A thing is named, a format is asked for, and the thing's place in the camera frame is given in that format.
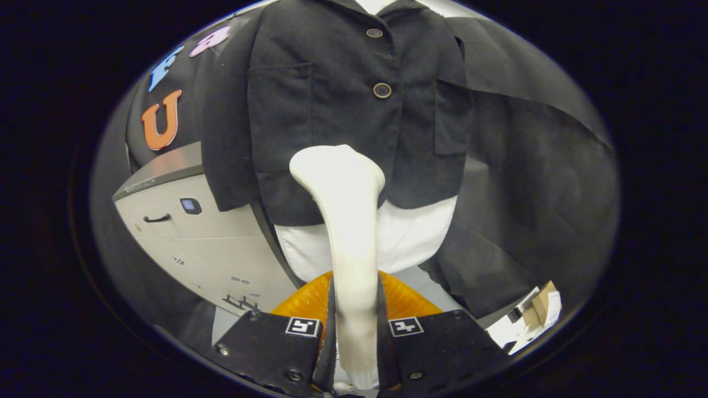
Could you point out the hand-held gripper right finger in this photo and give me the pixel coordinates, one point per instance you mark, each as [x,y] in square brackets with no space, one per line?
[385,354]

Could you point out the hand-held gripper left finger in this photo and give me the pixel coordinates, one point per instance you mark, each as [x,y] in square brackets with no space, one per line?
[331,354]

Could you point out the white garment steamer head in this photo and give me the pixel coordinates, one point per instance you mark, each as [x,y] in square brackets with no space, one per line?
[348,232]

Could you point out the black button jacket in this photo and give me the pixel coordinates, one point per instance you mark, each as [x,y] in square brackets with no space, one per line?
[310,110]

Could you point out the white mannequin torso stand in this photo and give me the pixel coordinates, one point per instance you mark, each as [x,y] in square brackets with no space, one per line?
[409,237]

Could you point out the white paper packaging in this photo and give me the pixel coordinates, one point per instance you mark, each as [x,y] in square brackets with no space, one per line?
[506,331]

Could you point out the brown cardboard box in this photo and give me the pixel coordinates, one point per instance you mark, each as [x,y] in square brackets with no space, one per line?
[539,307]

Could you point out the black backdrop cloth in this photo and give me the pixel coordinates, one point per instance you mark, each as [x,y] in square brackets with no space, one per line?
[525,193]

